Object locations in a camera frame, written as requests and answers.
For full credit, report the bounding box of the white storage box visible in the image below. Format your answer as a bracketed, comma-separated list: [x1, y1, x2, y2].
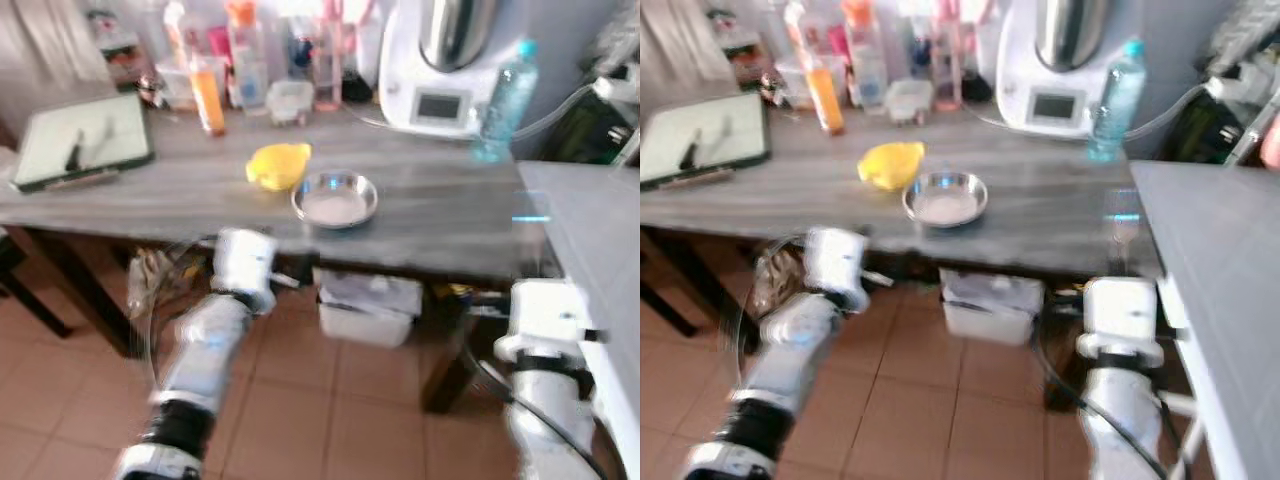
[317, 267, 425, 349]
[941, 267, 1042, 347]

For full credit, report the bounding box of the steel bowl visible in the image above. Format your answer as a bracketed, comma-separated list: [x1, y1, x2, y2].
[901, 170, 990, 229]
[290, 170, 381, 231]

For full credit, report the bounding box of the printed snack bag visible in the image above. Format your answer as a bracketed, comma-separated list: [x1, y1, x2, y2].
[124, 244, 217, 323]
[748, 248, 813, 321]

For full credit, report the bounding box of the dark wooden table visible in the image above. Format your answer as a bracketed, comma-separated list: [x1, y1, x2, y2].
[0, 98, 563, 417]
[640, 98, 1167, 413]

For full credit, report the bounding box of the white folding table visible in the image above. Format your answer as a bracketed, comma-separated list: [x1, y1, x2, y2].
[1129, 159, 1280, 480]
[514, 160, 641, 480]

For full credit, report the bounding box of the yellow plastic object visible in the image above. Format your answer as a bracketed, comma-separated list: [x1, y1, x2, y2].
[856, 140, 927, 193]
[245, 141, 314, 194]

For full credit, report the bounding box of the clear plastic container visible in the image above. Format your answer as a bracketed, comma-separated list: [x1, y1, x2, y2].
[884, 79, 937, 127]
[265, 79, 316, 127]

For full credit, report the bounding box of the clear blue water bottle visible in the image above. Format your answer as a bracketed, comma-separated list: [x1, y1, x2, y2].
[1086, 39, 1149, 164]
[471, 39, 540, 165]

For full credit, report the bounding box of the white kitchen appliance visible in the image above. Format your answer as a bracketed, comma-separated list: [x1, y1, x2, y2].
[377, 0, 523, 140]
[994, 0, 1142, 140]

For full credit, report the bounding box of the clear bottle orange cap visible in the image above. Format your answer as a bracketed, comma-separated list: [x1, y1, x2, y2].
[844, 0, 890, 110]
[226, 0, 270, 110]

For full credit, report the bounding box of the green framed board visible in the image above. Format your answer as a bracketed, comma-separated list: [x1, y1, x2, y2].
[11, 91, 157, 194]
[640, 91, 772, 192]

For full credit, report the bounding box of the tall pink bottle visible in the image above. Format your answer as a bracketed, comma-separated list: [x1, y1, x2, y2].
[934, 0, 967, 112]
[316, 0, 347, 112]

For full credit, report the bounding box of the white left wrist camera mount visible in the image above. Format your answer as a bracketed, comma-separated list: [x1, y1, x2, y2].
[212, 227, 280, 313]
[804, 227, 872, 313]

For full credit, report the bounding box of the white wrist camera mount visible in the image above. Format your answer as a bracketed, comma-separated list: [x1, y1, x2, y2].
[494, 279, 603, 367]
[212, 227, 280, 313]
[1076, 277, 1168, 367]
[804, 227, 872, 313]

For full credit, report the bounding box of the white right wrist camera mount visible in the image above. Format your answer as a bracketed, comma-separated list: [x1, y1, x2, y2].
[1076, 277, 1168, 367]
[494, 279, 603, 367]

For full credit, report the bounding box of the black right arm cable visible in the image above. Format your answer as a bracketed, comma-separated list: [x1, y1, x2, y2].
[1034, 330, 1169, 480]
[468, 345, 603, 480]

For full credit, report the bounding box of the clear hose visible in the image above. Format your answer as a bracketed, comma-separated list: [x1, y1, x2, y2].
[518, 84, 603, 143]
[1140, 84, 1216, 141]

